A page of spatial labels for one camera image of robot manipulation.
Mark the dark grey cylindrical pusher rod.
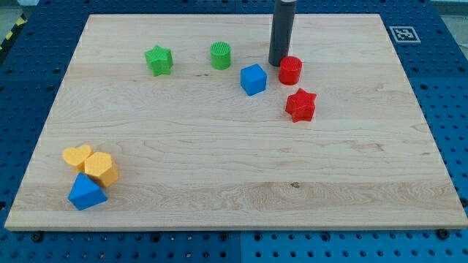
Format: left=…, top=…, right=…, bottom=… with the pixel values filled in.
left=268, top=0, right=298, bottom=66

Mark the yellow heart block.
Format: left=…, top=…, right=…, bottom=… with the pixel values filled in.
left=62, top=145, right=94, bottom=172

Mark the white fiducial marker tag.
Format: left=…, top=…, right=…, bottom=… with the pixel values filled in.
left=389, top=26, right=420, bottom=43

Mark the red star block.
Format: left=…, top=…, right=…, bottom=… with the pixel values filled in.
left=285, top=88, right=317, bottom=123

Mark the green star block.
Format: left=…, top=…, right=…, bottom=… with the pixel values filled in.
left=144, top=45, right=173, bottom=77

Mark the blue triangle block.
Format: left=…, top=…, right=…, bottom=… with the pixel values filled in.
left=68, top=172, right=107, bottom=210

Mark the red cylinder block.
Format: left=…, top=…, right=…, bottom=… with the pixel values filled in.
left=279, top=56, right=303, bottom=85

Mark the blue cube block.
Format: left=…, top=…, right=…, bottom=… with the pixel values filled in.
left=240, top=64, right=267, bottom=96

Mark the green cylinder block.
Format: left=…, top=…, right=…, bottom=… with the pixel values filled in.
left=210, top=42, right=231, bottom=70

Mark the light wooden board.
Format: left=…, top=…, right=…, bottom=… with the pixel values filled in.
left=5, top=14, right=467, bottom=232

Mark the yellow black hazard tape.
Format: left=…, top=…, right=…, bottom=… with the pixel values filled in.
left=1, top=13, right=28, bottom=53

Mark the yellow hexagon block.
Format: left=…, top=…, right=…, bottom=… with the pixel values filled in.
left=85, top=152, right=119, bottom=188

